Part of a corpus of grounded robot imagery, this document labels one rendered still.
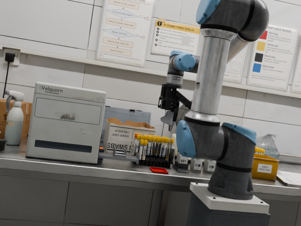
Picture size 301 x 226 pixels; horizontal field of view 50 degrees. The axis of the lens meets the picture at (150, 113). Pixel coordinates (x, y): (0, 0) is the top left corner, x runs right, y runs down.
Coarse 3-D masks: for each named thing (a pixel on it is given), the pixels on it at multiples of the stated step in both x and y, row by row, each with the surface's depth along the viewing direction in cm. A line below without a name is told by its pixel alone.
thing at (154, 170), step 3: (150, 168) 137; (153, 168) 140; (156, 168) 140; (159, 168) 140; (162, 168) 140; (153, 171) 133; (156, 171) 133; (159, 171) 134; (162, 171) 137; (165, 171) 138
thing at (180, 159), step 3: (177, 153) 147; (177, 156) 147; (180, 156) 143; (183, 156) 143; (177, 159) 146; (180, 159) 143; (183, 159) 144; (186, 159) 144; (180, 162) 143; (183, 162) 144; (186, 162) 144
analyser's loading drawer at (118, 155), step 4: (100, 152) 138; (116, 152) 139; (120, 152) 140; (124, 152) 139; (136, 152) 141; (100, 156) 133; (104, 156) 133; (108, 156) 133; (112, 156) 134; (116, 156) 134; (120, 156) 135; (124, 156) 135; (128, 156) 138; (132, 156) 140; (136, 156) 139; (124, 160) 135; (128, 160) 135; (132, 160) 136; (136, 160) 136
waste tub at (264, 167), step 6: (258, 156) 164; (264, 156) 164; (258, 162) 151; (264, 162) 151; (270, 162) 151; (276, 162) 152; (252, 168) 151; (258, 168) 151; (264, 168) 151; (270, 168) 152; (276, 168) 152; (252, 174) 151; (258, 174) 151; (264, 174) 152; (270, 174) 152; (276, 174) 152; (270, 180) 152
